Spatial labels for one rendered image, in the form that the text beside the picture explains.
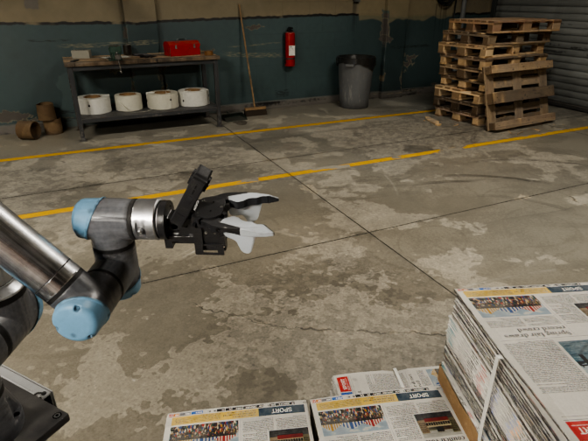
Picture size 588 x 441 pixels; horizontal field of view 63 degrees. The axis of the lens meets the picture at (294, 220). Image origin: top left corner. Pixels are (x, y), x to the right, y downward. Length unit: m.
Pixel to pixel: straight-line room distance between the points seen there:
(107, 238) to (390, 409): 0.64
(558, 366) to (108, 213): 0.77
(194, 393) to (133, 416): 0.26
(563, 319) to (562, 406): 0.22
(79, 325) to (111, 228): 0.17
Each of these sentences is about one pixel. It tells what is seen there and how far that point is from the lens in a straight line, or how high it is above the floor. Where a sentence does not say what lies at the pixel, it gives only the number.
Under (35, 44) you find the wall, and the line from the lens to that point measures 6.95.
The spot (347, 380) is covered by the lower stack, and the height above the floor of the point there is 0.60.
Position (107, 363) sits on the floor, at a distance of 2.53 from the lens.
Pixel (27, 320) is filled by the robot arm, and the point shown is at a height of 0.98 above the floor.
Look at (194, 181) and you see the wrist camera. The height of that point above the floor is 1.31.
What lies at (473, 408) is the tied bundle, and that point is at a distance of 0.99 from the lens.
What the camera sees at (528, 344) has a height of 1.07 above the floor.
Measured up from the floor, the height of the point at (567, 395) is 1.07.
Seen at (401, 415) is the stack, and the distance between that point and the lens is 1.04.
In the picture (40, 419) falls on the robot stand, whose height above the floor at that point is 0.82.
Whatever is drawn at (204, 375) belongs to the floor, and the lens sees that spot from 2.35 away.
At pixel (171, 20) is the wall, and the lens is 7.08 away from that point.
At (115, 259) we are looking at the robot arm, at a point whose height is 1.15.
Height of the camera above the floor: 1.58
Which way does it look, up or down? 25 degrees down
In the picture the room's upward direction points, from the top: straight up
